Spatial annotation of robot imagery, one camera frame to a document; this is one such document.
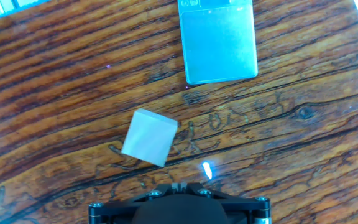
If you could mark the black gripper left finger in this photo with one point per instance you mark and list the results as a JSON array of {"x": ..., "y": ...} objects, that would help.
[{"x": 95, "y": 213}]

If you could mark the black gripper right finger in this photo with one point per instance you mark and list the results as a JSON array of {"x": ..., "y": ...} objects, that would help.
[{"x": 262, "y": 208}]

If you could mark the light wooden block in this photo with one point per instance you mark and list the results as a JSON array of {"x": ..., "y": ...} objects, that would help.
[{"x": 149, "y": 137}]

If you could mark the silver digital pocket scale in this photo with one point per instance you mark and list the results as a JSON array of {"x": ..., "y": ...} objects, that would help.
[{"x": 219, "y": 43}]

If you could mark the wood grain vinyl sheet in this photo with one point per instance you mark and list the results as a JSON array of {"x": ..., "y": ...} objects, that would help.
[{"x": 57, "y": 93}]

